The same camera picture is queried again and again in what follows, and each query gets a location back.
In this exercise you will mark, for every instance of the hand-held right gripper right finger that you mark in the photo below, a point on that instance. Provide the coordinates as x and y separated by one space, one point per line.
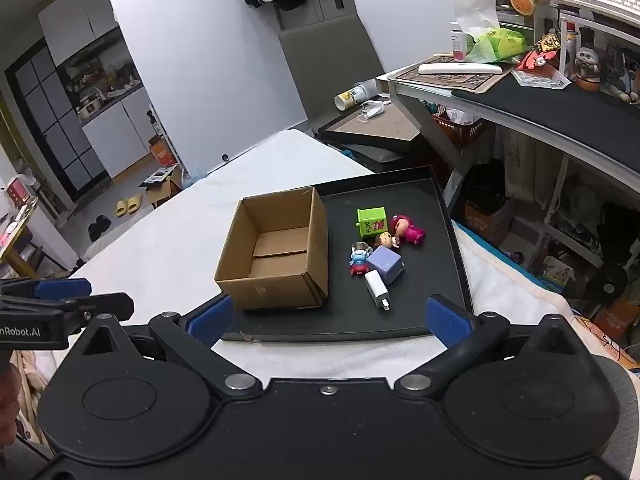
446 322

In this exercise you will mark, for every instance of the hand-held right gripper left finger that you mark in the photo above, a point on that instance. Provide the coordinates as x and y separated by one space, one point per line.
212 321

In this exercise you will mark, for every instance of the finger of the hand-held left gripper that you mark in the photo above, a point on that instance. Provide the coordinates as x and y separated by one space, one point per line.
105 306
62 289

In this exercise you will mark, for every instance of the black tray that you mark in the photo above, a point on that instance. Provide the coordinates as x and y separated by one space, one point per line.
430 270

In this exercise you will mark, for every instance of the white charger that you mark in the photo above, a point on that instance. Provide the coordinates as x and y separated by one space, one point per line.
376 287

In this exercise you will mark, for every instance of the purple cube charger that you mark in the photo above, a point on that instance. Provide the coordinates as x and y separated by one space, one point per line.
386 265

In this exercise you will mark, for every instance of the pink figurine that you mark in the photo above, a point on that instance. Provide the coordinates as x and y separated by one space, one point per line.
409 230

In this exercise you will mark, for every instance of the brown-haired figurine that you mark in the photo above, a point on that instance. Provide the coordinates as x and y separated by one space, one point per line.
386 240

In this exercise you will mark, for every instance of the blue figurine with mug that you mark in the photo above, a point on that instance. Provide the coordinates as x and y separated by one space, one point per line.
360 259

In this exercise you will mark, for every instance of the green toy box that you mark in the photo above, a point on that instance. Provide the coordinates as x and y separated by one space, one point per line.
371 221

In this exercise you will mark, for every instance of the person's left hand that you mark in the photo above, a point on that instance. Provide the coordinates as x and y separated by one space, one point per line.
7 405

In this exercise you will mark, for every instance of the pair of black shoes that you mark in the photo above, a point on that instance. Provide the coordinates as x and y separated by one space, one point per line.
100 227

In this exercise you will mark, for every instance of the yellow slipper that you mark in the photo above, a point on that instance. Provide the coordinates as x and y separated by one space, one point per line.
121 208
135 204

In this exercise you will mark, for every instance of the orange printed carton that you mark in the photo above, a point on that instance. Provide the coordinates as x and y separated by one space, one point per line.
490 222

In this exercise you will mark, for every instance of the brown floor carton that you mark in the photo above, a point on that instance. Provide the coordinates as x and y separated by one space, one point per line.
162 185

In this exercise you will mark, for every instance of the black bag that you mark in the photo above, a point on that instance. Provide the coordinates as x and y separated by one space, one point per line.
482 187

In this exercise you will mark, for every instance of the printed blanket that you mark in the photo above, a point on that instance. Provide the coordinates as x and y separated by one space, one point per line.
607 342

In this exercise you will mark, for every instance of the orange cardboard box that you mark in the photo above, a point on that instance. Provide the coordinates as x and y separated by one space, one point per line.
162 152

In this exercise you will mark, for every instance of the black grid door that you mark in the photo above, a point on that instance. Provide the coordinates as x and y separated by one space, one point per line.
55 125

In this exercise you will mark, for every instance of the black fan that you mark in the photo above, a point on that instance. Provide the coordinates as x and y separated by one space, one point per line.
607 287

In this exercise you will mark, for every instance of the white cabinet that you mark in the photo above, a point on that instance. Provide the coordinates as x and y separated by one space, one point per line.
120 125

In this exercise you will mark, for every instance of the grey cloth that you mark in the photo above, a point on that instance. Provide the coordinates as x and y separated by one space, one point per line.
617 390

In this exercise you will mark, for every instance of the red basket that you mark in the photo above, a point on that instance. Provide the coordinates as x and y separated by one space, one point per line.
460 129

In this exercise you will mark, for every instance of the dark side table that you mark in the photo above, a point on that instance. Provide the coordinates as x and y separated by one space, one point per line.
372 130

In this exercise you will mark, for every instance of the white face mask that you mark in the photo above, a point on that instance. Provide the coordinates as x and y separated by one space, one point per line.
374 109

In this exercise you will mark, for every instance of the grey desk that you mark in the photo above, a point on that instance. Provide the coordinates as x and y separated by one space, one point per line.
415 97

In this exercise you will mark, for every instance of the brown patterned mat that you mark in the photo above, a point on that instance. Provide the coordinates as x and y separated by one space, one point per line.
445 82

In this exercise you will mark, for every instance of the black desk mat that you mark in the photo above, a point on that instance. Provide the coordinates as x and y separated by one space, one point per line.
560 110

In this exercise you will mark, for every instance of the white remote control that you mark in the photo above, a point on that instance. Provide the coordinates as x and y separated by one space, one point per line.
460 68

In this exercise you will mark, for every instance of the white snack packet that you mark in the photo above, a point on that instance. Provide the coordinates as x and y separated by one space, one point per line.
542 79

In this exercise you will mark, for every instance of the red snack packet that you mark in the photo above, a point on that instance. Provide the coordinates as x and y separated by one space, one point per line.
537 60

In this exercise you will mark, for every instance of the white pill bottle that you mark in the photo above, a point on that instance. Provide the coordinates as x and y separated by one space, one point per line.
459 42

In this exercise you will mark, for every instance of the grey chair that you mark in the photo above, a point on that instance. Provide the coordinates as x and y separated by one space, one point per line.
327 65

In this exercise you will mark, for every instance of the green plastic bag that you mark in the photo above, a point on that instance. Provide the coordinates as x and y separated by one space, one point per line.
500 42

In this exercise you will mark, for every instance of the panda figurine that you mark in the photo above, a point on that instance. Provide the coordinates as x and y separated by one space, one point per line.
587 67

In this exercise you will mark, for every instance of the white tissue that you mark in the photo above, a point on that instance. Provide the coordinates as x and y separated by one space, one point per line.
475 12

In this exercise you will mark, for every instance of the orange plush toy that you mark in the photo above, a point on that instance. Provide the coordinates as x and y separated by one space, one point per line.
524 2

